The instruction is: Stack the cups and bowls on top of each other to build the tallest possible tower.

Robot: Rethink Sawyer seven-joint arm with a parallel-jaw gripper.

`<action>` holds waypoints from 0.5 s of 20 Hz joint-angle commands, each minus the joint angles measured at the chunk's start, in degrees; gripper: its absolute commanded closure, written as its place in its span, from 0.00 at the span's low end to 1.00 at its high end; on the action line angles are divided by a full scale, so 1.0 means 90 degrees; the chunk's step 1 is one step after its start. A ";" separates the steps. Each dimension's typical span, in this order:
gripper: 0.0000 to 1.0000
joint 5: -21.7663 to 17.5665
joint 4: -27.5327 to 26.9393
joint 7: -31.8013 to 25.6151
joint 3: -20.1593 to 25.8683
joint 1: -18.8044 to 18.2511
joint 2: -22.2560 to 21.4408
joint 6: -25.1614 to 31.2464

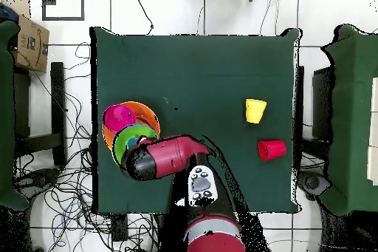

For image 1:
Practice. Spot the dark green tablecloth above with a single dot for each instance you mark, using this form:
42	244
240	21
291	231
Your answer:
206	71

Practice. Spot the small magenta bowl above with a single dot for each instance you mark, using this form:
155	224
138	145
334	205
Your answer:
119	117

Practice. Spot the small light blue bowl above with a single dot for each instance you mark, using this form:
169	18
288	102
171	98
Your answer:
133	141

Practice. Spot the green cloth-covered table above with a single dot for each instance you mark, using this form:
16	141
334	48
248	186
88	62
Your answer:
351	116
6	116

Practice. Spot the cardboard box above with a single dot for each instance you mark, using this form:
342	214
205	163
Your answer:
31	45

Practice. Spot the orange-yellow cup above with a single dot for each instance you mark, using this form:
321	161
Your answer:
254	117

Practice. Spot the black square frame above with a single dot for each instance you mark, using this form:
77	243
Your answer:
63	19

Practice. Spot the black metal stand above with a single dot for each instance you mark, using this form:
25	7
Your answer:
58	101

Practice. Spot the white box stack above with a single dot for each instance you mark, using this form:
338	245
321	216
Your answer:
373	130

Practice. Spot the large orange-yellow bowl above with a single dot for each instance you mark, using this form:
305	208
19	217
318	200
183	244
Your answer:
146	113

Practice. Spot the large green bowl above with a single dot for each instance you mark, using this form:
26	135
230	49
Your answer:
121	142

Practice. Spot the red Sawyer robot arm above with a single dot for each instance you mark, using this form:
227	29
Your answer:
174	154

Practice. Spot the red cup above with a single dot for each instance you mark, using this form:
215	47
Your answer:
273	150

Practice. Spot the yellow cup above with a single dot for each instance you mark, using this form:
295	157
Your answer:
255	104

